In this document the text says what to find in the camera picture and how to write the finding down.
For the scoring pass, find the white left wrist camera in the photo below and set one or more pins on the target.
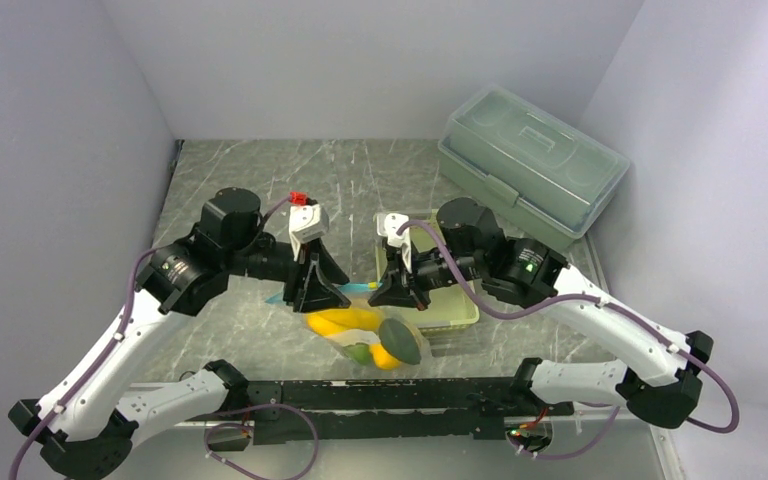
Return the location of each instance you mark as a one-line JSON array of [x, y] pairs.
[[308, 221]]

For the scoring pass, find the green plastic storage box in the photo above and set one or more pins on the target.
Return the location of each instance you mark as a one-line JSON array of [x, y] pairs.
[[542, 175]]

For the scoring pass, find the yellow banana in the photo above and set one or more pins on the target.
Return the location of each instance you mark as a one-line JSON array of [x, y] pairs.
[[331, 322]]

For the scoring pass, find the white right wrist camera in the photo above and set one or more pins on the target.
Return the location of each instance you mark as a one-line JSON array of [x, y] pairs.
[[391, 227]]

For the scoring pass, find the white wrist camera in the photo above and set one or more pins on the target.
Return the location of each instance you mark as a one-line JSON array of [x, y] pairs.
[[308, 221], [391, 227]]

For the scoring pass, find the black mounting rail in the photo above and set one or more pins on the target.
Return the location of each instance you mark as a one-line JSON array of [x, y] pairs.
[[482, 408]]

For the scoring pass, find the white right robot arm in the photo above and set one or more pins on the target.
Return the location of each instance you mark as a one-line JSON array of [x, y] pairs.
[[654, 371]]

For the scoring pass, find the clear zip top bag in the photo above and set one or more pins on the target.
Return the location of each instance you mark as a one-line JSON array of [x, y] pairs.
[[358, 294]]

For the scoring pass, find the yellow bell pepper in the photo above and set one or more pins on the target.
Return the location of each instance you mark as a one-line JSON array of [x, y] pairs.
[[382, 358]]

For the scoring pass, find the green lime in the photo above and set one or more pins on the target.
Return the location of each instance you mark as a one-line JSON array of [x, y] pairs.
[[359, 353]]

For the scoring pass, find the dark green avocado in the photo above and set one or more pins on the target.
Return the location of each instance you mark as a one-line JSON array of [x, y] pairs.
[[401, 340]]

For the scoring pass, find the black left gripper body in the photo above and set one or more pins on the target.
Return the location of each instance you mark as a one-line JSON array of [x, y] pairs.
[[268, 259]]

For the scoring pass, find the pale green perforated basket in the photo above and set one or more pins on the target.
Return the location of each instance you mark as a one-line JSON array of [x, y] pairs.
[[450, 307]]

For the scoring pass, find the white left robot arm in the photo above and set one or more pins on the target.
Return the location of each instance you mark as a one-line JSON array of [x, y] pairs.
[[88, 424]]

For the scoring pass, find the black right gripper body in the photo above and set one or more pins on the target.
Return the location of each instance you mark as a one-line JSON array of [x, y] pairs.
[[429, 268]]

